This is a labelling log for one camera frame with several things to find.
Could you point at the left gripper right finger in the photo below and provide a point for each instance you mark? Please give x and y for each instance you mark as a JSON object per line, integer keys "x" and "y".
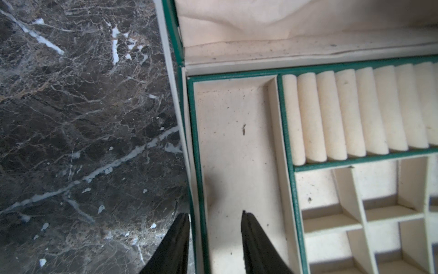
{"x": 260, "y": 256}

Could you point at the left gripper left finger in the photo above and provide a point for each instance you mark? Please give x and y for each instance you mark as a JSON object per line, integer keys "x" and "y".
{"x": 171, "y": 256}

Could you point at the green jewelry box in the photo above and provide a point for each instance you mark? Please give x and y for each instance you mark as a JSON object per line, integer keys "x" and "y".
{"x": 318, "y": 117}

